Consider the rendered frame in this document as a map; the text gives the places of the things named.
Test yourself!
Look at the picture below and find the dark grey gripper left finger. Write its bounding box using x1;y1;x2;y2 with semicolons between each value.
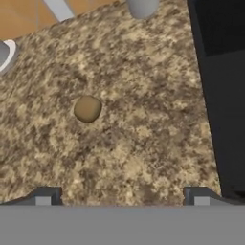
0;187;63;207

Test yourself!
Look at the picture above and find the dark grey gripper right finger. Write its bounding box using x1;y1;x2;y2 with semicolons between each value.
183;187;245;207

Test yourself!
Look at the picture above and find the brown kiwi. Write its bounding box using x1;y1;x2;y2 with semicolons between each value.
73;95;103;124

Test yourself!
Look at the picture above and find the white rimmed grey bowl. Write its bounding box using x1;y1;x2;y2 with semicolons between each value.
0;39;18;75

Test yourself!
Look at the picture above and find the wooden cupboard door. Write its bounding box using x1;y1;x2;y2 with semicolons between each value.
0;0;125;40

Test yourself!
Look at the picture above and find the grey cylindrical container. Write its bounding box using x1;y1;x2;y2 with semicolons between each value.
126;0;161;20

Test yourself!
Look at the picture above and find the grey cupboard handle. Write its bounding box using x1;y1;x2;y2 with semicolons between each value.
43;0;77;23

